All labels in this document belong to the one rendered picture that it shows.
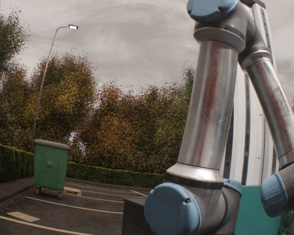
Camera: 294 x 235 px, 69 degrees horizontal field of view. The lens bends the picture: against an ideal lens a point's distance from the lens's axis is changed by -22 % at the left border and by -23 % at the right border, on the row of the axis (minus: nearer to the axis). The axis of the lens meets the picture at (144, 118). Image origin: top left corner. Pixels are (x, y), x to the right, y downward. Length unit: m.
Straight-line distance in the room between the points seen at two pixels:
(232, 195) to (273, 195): 0.20
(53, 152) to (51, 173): 0.53
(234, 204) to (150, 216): 0.20
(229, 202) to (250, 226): 0.32
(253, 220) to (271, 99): 0.45
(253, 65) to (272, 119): 0.13
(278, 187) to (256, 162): 0.57
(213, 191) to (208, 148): 0.08
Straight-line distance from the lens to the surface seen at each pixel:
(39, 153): 6.22
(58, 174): 6.22
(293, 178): 0.39
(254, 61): 0.60
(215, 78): 0.47
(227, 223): 0.58
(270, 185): 0.41
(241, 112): 0.91
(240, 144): 0.90
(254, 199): 0.84
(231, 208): 0.56
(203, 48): 0.50
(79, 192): 8.05
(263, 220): 0.91
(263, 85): 0.57
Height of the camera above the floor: 0.95
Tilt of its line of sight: 12 degrees up
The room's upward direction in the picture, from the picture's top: 6 degrees clockwise
